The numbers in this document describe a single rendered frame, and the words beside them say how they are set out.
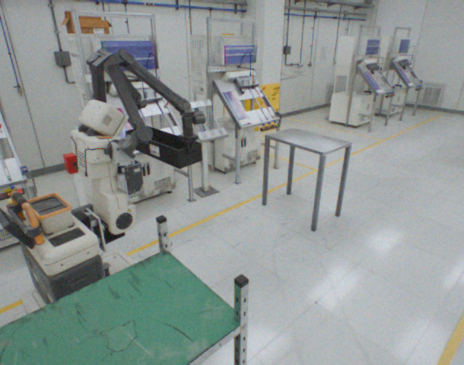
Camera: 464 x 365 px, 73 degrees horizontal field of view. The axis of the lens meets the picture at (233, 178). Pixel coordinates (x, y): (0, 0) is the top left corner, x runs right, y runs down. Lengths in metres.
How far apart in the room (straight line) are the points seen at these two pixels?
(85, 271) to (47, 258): 0.20
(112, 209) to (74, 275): 0.38
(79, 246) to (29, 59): 3.32
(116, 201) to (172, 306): 0.95
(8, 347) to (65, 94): 3.97
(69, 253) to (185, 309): 0.80
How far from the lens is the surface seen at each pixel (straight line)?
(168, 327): 0.99
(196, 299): 1.04
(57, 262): 1.67
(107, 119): 1.71
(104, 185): 1.83
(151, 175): 3.54
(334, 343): 2.23
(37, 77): 4.69
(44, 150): 4.84
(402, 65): 8.37
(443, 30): 9.52
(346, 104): 6.96
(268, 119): 4.10
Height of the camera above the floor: 1.69
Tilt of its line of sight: 24 degrees down
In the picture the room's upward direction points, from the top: straight up
